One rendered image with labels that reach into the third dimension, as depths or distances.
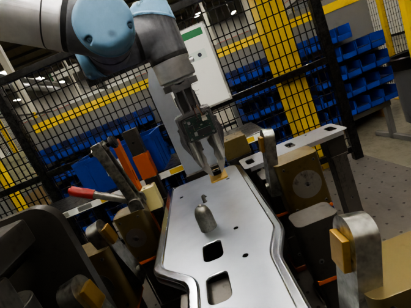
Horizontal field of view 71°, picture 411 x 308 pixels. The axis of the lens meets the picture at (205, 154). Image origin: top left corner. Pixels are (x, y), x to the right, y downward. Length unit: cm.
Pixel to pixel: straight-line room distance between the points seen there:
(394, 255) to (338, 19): 290
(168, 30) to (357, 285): 47
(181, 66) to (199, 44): 62
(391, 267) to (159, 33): 48
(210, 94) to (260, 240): 80
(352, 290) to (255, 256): 17
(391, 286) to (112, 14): 40
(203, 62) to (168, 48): 62
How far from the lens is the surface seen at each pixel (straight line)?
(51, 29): 44
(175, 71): 56
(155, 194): 73
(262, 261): 42
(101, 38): 40
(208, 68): 117
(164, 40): 56
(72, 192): 69
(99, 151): 64
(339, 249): 27
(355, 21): 322
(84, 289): 38
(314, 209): 52
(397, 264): 31
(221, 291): 43
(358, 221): 27
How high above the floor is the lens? 125
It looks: 13 degrees down
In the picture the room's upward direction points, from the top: 23 degrees counter-clockwise
